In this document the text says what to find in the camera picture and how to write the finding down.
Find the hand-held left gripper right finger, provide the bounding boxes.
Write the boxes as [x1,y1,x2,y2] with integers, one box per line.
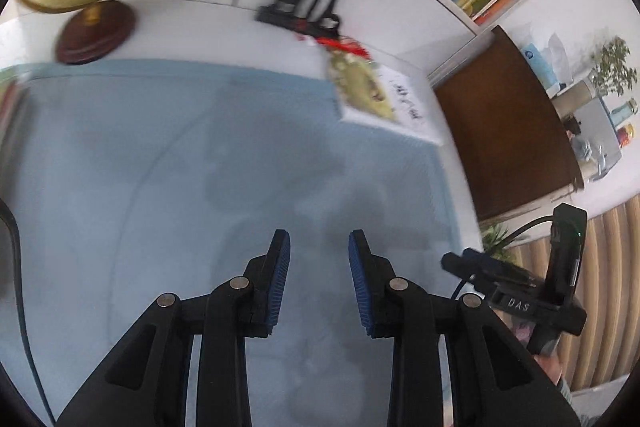
[348,228,583,427]

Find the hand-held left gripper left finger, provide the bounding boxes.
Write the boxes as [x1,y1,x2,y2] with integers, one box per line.
[55,228,292,427]

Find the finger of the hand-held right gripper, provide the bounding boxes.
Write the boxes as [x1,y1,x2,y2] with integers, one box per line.
[462,248,533,284]
[440,252,494,294]

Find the person's right forearm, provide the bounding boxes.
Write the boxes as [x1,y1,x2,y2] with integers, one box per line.
[555,377,601,427]

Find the person's right hand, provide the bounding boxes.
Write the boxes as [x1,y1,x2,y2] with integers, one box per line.
[534,349,567,384]

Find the green leafy plant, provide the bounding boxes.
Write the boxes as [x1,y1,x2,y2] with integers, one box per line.
[480,221,523,264]

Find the wooden slatted panel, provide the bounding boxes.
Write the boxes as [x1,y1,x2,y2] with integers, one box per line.
[507,204,640,392]

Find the grey box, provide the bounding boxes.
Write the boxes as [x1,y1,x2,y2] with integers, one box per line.
[564,99,625,182]

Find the blue bottle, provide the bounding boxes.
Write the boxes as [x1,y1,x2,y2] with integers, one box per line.
[611,98,640,125]

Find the beige cylinder container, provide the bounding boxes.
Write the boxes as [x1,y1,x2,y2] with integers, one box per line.
[551,78,610,118]

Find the blue table mat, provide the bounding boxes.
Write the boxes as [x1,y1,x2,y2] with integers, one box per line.
[0,59,483,427]

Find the white rabbit book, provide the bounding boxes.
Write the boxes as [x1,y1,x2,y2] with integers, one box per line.
[326,51,445,146]

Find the light blue pack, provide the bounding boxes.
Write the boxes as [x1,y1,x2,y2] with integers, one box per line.
[519,41,562,88]

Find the small potted plant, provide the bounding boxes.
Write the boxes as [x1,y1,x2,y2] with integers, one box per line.
[589,36,640,98]

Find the clear plastic bag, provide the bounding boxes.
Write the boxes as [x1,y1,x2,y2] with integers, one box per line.
[545,32,575,82]

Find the red tassel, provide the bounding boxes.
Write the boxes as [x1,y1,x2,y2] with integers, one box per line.
[295,32,372,60]

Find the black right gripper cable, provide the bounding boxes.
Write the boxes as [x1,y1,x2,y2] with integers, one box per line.
[452,216,556,303]

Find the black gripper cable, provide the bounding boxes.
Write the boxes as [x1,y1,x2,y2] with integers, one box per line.
[0,198,56,427]
[452,216,556,303]

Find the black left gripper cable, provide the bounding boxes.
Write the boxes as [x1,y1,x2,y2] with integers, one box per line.
[0,198,56,427]

